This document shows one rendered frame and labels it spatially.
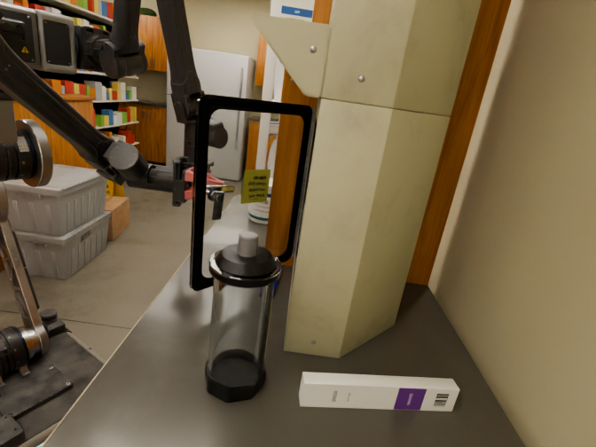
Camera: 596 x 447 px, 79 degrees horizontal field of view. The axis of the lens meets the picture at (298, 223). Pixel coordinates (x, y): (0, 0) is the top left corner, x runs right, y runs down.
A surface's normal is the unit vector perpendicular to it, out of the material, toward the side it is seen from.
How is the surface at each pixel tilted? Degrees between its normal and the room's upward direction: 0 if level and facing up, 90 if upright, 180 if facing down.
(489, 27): 90
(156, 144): 90
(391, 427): 0
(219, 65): 90
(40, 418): 0
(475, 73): 90
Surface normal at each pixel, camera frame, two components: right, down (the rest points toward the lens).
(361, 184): -0.04, 0.33
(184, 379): 0.14, -0.93
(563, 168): -0.99, -0.14
